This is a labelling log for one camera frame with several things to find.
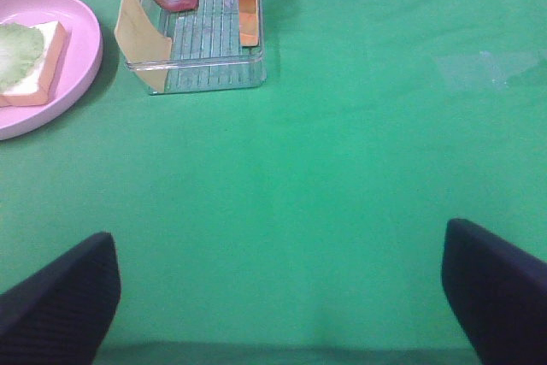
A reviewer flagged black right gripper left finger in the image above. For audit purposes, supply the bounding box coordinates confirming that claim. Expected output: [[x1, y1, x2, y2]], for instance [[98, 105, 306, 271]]
[[1, 233, 121, 364]]

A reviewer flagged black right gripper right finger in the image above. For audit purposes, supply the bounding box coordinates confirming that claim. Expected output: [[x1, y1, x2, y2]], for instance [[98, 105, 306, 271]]
[[441, 219, 546, 364]]

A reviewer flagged bread slice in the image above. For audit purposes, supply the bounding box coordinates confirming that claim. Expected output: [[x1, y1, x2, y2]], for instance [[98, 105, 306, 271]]
[[1, 21, 67, 107], [235, 0, 261, 48]]

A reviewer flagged green lettuce leaf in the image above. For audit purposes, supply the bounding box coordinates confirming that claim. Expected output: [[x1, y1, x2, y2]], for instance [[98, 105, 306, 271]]
[[1, 23, 44, 92]]

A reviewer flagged green tablecloth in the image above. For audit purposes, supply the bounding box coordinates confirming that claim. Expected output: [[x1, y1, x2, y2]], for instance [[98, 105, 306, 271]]
[[1, 0, 546, 350]]

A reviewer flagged pink round plate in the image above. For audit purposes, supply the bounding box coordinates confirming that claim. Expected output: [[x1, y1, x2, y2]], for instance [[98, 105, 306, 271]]
[[1, 0, 103, 140]]

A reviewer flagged yellow cheese slice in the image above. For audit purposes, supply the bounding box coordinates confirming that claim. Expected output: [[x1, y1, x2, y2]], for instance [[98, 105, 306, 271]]
[[114, 0, 173, 94]]

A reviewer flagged clear right plastic tray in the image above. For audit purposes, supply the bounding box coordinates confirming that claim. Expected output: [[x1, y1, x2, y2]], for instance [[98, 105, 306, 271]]
[[139, 0, 266, 94]]

